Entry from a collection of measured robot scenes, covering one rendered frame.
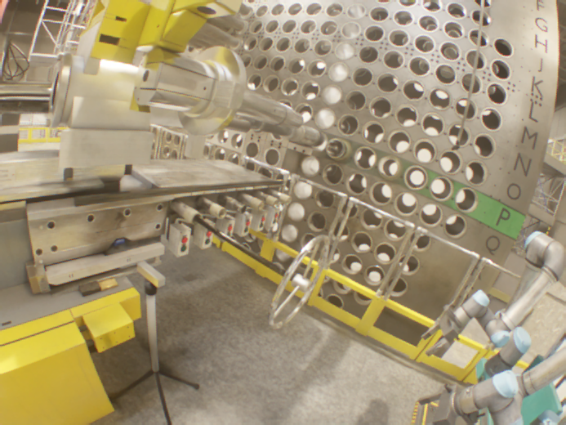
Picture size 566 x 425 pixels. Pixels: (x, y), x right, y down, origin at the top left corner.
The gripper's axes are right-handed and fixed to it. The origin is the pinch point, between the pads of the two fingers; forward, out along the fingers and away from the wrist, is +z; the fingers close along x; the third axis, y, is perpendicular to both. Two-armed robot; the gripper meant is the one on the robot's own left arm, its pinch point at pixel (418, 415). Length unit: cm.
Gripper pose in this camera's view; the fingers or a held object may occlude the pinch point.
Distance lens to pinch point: 89.5
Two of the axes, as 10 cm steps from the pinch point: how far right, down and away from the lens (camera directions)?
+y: -6.0, -7.3, 3.3
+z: -4.7, 6.6, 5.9
